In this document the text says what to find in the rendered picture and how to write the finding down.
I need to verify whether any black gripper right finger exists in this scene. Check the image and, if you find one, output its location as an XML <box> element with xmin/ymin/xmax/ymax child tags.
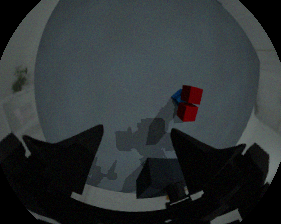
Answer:
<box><xmin>169</xmin><ymin>128</ymin><xmax>246</xmax><ymax>196</ymax></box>

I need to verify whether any small blue cube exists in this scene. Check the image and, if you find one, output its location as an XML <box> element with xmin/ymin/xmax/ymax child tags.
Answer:
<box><xmin>171</xmin><ymin>88</ymin><xmax>187</xmax><ymax>105</ymax></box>

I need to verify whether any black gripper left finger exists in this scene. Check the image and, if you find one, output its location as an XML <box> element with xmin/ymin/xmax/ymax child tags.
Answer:
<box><xmin>22</xmin><ymin>124</ymin><xmax>104</xmax><ymax>196</ymax></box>

